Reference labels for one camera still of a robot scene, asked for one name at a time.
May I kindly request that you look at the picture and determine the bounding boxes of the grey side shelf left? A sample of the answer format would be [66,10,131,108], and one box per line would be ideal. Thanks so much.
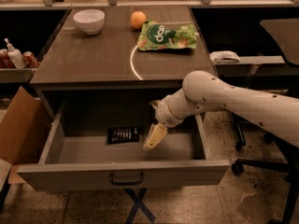
[0,68,36,84]

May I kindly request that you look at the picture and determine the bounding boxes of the black drawer handle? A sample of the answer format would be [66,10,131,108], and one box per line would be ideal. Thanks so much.
[110,173,144,186]

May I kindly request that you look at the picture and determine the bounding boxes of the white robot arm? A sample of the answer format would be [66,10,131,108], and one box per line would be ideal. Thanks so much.
[143,71,299,150]

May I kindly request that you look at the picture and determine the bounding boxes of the white pump bottle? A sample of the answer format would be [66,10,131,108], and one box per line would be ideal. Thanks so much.
[5,38,26,69]

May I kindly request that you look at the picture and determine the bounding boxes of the white ceramic bowl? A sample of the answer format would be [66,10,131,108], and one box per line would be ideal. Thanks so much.
[73,9,105,35]

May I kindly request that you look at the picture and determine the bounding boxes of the red soda can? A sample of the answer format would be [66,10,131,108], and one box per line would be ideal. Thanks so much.
[0,49,15,68]
[23,51,39,68]

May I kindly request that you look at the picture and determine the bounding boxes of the black office chair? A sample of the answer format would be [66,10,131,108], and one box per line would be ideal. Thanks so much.
[231,18,299,224]

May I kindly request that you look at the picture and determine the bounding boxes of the white folded cloth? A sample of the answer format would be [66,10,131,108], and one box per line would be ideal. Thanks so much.
[209,50,241,63]

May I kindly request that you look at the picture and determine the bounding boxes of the green chip bag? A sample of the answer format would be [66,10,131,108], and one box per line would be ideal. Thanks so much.
[137,21,196,51]

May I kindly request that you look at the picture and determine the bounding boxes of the grey side shelf right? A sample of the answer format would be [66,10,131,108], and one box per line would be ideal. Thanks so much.
[214,56,285,77]

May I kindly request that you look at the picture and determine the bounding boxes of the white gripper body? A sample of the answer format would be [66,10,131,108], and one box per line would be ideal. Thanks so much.
[155,95,184,128]

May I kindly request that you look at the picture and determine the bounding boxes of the grey cabinet counter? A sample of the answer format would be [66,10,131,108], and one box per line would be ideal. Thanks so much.
[30,5,219,120]

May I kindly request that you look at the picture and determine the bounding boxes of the open grey top drawer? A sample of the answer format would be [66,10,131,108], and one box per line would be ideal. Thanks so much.
[17,89,231,192]

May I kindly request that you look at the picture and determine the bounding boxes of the grey side shelf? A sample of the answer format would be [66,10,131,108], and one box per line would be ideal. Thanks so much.
[214,56,285,77]
[0,68,36,84]

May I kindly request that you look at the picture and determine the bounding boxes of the brown cardboard box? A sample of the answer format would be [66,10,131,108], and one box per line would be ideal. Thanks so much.
[0,87,52,184]

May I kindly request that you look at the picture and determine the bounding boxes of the black table leg stand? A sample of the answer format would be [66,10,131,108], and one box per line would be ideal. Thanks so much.
[233,115,246,150]

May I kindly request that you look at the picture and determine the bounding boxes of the red soda can left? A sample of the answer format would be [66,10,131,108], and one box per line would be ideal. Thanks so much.
[0,49,15,68]

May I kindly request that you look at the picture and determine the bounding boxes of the orange fruit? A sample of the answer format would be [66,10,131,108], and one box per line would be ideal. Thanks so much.
[130,11,147,30]

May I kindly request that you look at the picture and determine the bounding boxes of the black rxbar chocolate bar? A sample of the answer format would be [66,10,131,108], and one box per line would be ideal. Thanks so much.
[107,127,139,144]

